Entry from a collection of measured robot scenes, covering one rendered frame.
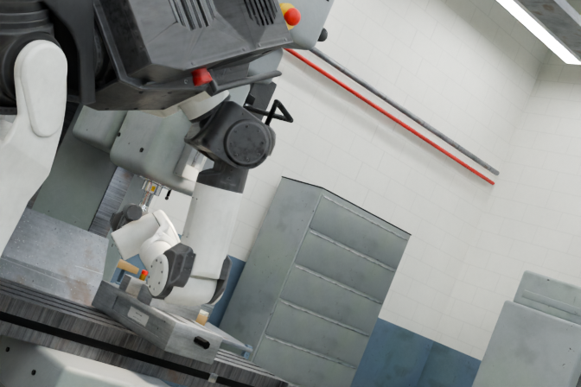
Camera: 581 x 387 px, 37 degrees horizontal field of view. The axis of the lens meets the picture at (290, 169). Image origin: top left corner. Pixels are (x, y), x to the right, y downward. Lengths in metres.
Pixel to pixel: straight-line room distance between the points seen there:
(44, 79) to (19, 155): 0.12
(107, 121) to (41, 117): 0.84
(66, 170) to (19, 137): 1.09
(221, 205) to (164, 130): 0.47
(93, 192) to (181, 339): 0.62
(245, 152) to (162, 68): 0.25
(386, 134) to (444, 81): 0.92
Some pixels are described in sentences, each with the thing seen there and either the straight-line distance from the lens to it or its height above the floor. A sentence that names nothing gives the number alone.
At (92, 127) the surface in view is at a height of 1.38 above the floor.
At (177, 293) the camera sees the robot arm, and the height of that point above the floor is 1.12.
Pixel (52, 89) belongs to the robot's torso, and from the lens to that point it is 1.35.
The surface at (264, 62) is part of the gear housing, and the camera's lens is 2.11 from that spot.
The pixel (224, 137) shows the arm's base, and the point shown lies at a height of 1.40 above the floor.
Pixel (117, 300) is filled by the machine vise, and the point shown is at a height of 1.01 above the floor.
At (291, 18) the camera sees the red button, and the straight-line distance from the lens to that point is 1.97.
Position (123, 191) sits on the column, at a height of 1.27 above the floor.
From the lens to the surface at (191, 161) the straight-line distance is 2.02.
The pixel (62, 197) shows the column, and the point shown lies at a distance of 2.44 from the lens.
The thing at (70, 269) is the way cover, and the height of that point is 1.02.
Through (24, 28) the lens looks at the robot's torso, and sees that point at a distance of 1.34.
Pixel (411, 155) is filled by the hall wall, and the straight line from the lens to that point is 8.79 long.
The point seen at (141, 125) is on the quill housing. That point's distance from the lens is 2.08.
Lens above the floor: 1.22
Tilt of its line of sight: 7 degrees up
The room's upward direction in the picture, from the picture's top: 23 degrees clockwise
